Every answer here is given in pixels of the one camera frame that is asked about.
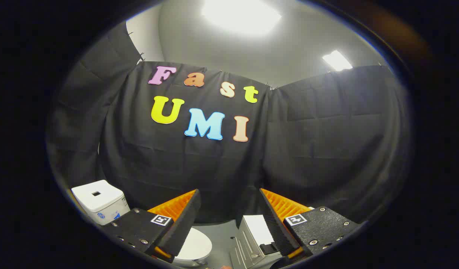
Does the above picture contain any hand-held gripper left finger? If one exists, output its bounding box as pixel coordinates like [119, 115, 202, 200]
[102, 189, 201, 263]

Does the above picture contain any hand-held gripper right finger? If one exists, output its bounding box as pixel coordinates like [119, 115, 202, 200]
[259, 188, 366, 260]

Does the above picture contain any white toilet lid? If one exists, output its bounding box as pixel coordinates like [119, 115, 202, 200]
[174, 227, 213, 261]

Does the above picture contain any white toilet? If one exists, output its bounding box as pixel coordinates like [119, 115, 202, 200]
[71, 180, 212, 267]

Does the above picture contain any small black clip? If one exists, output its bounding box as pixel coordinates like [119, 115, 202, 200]
[259, 242, 278, 255]

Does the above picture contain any grey metal cabinet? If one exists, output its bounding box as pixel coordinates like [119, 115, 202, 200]
[229, 214, 286, 269]

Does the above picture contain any black backdrop cloth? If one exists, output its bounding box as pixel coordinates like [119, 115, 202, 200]
[46, 22, 413, 225]

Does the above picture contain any small ceiling light panel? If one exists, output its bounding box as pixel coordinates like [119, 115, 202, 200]
[322, 50, 353, 72]

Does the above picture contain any large ceiling light panel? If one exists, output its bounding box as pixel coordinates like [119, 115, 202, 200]
[201, 0, 282, 37]

